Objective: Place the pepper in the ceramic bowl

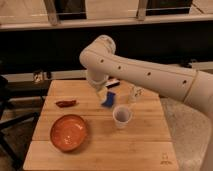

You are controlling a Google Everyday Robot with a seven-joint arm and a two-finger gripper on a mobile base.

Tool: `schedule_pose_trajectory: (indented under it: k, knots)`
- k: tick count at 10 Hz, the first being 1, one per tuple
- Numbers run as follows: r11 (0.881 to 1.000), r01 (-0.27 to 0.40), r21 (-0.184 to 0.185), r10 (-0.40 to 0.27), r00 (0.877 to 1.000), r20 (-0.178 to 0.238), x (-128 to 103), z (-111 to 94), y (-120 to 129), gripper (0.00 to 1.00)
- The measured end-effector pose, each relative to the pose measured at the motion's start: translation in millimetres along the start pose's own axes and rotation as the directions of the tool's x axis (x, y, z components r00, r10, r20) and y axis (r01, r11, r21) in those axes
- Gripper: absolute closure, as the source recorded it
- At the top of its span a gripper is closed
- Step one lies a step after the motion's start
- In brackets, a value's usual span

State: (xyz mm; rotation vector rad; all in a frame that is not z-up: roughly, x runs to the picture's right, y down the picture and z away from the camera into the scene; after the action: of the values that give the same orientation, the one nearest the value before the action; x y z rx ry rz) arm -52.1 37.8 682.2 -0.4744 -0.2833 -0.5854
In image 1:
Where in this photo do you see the black and white eraser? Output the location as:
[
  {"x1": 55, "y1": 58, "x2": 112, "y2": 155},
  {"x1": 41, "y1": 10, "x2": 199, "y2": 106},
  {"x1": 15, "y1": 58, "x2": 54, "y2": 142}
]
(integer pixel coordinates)
[{"x1": 106, "y1": 79, "x2": 120, "y2": 88}]

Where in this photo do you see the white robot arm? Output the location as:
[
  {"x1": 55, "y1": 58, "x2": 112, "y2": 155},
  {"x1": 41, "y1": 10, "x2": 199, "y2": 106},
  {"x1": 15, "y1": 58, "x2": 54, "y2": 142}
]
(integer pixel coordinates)
[{"x1": 79, "y1": 35, "x2": 213, "y2": 171}]

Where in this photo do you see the blue sponge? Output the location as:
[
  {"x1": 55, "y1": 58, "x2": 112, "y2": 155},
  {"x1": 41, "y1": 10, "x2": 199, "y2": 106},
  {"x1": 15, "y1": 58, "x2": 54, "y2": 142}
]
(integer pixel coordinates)
[{"x1": 102, "y1": 92, "x2": 115, "y2": 107}]

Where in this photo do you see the small clamp on rail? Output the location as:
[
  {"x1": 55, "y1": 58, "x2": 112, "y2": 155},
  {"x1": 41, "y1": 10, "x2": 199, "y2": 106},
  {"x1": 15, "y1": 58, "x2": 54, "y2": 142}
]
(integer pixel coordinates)
[{"x1": 33, "y1": 70, "x2": 52, "y2": 84}]

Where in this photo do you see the black clamp with cable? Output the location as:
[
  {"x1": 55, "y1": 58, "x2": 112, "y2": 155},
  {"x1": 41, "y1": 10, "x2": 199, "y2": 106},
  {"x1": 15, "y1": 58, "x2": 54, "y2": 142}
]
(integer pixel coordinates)
[{"x1": 180, "y1": 59, "x2": 197, "y2": 68}]

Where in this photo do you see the red pepper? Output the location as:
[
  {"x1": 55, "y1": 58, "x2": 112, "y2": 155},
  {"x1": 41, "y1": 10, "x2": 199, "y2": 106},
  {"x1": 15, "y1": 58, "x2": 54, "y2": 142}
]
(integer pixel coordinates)
[{"x1": 55, "y1": 100, "x2": 77, "y2": 108}]

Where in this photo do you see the white paper cup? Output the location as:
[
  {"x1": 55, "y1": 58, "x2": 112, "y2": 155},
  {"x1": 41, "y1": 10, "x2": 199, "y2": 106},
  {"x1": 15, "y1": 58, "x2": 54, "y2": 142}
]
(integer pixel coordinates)
[{"x1": 112, "y1": 105, "x2": 132, "y2": 129}]

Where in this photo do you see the clear plastic bottle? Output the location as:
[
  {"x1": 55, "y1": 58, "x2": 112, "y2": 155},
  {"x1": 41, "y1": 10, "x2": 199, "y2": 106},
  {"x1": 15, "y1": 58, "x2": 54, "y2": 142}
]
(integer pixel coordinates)
[{"x1": 129, "y1": 85, "x2": 142, "y2": 103}]

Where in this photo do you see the orange ceramic bowl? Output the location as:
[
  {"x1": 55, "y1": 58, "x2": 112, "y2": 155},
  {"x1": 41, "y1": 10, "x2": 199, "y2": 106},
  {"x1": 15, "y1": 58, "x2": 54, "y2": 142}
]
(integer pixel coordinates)
[{"x1": 50, "y1": 114, "x2": 88, "y2": 152}]

